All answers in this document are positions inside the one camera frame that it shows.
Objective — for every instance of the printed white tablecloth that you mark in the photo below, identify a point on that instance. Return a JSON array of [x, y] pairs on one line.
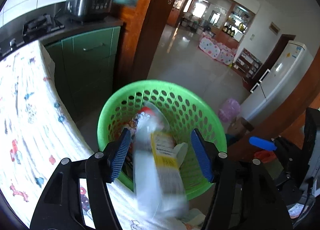
[[37, 131]]

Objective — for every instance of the green kitchen cabinet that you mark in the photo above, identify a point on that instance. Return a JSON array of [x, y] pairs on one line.
[[84, 66]]

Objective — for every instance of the pink plastic bag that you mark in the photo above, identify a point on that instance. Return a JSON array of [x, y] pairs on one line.
[[229, 110]]

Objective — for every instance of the black gas stove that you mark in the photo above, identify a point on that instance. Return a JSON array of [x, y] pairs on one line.
[[30, 31]]

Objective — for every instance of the wooden shelf rack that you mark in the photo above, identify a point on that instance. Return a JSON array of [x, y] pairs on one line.
[[246, 65]]

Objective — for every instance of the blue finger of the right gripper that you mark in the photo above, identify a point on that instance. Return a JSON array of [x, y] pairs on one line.
[[262, 143]]

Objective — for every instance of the green plastic basket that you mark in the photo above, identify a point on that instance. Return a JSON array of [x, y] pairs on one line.
[[183, 110]]

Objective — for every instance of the polka dot play tent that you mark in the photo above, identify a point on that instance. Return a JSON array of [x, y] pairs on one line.
[[217, 51]]

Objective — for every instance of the white refrigerator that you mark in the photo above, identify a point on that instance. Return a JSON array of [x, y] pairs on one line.
[[277, 83]]

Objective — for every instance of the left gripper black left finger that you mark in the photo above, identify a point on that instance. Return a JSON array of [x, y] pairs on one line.
[[117, 151]]

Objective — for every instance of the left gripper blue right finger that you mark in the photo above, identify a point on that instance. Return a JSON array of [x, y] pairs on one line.
[[202, 156]]

